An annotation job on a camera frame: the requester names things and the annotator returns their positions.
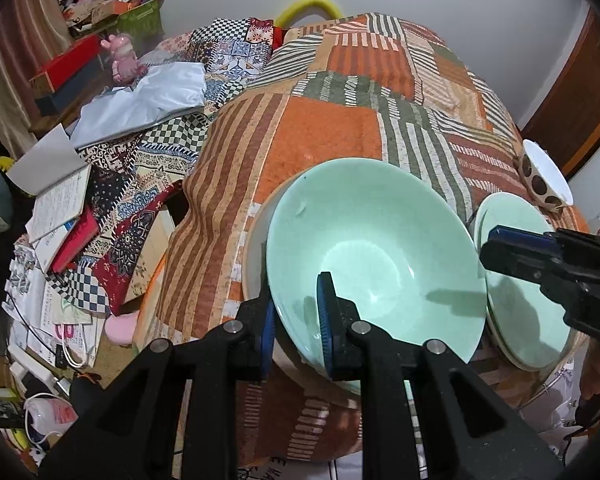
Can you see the pink figurine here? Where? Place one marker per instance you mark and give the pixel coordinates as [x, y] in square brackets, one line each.
[122, 57]

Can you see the brown wooden door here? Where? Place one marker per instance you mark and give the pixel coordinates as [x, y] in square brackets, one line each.
[575, 95]

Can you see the grey plastic bag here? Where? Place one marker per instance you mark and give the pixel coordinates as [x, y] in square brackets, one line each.
[145, 102]

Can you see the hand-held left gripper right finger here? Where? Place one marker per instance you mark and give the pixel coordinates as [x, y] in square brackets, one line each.
[326, 320]

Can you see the red book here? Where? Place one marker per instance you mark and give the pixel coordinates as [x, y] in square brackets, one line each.
[75, 240]

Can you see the cream floral board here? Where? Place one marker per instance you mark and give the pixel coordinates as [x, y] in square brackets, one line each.
[150, 255]

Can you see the brown spotted white bowl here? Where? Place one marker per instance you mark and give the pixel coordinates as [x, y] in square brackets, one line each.
[535, 180]

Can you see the striped curtain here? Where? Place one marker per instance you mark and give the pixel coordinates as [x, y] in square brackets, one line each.
[15, 45]

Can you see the green plate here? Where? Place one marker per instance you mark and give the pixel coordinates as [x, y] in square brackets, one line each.
[520, 310]

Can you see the red box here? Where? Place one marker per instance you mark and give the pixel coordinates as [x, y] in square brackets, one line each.
[67, 62]

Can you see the checkered patchwork cloth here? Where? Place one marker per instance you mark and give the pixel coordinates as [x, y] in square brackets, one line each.
[145, 175]

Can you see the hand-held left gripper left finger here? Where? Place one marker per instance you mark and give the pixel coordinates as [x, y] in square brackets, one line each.
[267, 332]

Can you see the green bowl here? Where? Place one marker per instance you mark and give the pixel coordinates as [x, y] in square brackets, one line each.
[380, 240]

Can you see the white plate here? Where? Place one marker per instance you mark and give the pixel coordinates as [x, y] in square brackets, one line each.
[478, 230]

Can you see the white paper bag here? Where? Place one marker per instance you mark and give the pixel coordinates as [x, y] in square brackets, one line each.
[72, 315]

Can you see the white power strip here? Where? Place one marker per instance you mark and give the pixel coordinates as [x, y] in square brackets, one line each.
[30, 367]

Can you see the white book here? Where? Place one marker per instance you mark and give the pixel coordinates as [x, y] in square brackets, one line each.
[50, 247]

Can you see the white printed sheet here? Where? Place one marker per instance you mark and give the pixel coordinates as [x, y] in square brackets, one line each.
[305, 470]

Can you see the open notebook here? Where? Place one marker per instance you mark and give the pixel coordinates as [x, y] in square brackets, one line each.
[55, 195]

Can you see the orange striped patchwork blanket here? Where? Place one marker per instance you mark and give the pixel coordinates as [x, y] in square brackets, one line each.
[330, 130]

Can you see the dark blue box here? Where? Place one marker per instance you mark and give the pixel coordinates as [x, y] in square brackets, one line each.
[67, 92]

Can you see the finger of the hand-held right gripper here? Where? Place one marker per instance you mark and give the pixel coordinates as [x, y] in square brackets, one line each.
[525, 237]
[520, 262]

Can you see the white plastic bag red print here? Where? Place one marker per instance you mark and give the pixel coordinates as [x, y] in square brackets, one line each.
[50, 412]

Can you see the green box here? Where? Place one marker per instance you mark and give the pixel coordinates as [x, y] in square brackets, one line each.
[140, 17]

